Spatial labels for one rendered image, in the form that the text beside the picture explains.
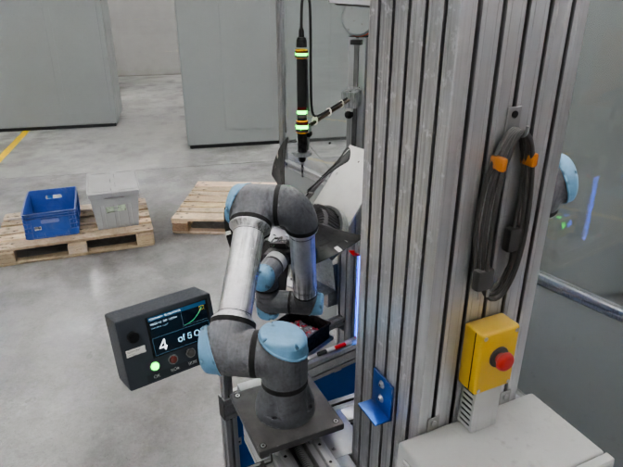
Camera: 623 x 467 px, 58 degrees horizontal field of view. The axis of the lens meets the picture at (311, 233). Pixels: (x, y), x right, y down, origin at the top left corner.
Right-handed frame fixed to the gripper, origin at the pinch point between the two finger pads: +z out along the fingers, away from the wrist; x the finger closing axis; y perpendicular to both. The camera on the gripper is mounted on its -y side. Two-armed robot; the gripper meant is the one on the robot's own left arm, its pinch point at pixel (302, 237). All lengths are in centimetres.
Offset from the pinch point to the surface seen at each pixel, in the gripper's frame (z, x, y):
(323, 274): 7.9, 18.9, -3.5
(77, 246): 153, 83, 254
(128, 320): -76, -9, 19
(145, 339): -74, -3, 17
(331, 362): -22.4, 37.0, -14.1
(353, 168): 51, -11, -7
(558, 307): 27, 37, -89
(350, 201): 38.4, -0.2, -8.1
